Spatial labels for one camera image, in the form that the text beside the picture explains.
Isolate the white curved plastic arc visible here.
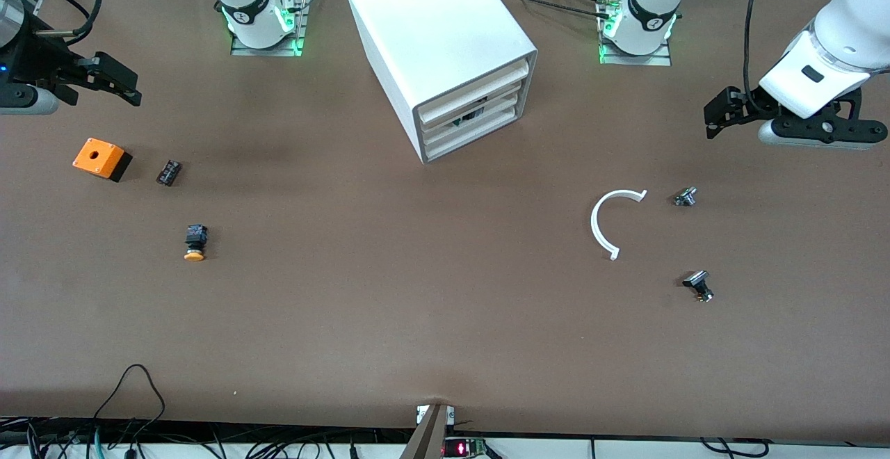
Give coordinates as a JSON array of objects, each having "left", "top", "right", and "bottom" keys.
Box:
[{"left": 590, "top": 189, "right": 648, "bottom": 261}]

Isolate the device with red display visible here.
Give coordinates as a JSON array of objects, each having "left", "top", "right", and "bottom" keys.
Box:
[{"left": 443, "top": 437, "right": 489, "bottom": 459}]

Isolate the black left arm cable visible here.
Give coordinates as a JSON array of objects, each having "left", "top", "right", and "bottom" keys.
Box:
[{"left": 743, "top": 0, "right": 771, "bottom": 115}]

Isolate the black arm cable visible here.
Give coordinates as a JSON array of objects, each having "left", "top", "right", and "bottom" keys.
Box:
[
  {"left": 743, "top": 0, "right": 771, "bottom": 115},
  {"left": 33, "top": 0, "right": 106, "bottom": 46}
]

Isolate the orange button enclosure box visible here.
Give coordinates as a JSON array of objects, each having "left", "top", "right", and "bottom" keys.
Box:
[{"left": 72, "top": 138, "right": 133, "bottom": 183}]

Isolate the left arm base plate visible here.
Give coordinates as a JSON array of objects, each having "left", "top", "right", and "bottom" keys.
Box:
[{"left": 599, "top": 0, "right": 674, "bottom": 67}]

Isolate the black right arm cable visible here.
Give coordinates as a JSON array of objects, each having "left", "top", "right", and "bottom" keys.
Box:
[{"left": 33, "top": 0, "right": 106, "bottom": 46}]

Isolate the black-headed selector switch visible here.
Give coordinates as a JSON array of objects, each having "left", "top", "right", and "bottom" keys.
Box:
[{"left": 682, "top": 270, "right": 715, "bottom": 304}]

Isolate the orange push button switch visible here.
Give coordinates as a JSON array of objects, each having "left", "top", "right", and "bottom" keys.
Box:
[{"left": 184, "top": 224, "right": 209, "bottom": 263}]

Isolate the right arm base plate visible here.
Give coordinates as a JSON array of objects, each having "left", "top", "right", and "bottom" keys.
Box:
[{"left": 230, "top": 0, "right": 311, "bottom": 57}]

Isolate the black looped cable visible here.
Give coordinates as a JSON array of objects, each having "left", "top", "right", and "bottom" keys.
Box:
[{"left": 92, "top": 364, "right": 167, "bottom": 440}]

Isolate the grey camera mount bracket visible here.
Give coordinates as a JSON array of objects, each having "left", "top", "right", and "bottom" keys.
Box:
[{"left": 399, "top": 403, "right": 457, "bottom": 459}]

